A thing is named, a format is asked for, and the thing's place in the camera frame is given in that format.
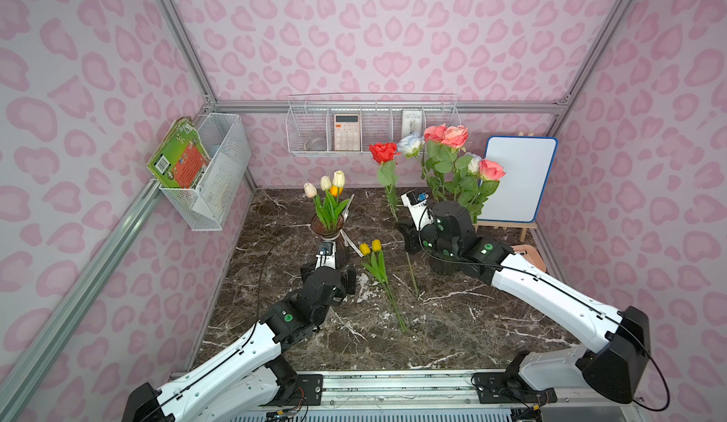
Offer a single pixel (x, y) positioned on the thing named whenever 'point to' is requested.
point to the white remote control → (412, 120)
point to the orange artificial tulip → (334, 190)
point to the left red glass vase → (343, 256)
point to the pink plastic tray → (531, 256)
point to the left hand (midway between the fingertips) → (338, 261)
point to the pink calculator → (346, 131)
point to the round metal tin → (315, 144)
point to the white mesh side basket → (204, 205)
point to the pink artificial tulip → (310, 192)
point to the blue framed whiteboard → (526, 163)
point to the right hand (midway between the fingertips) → (395, 224)
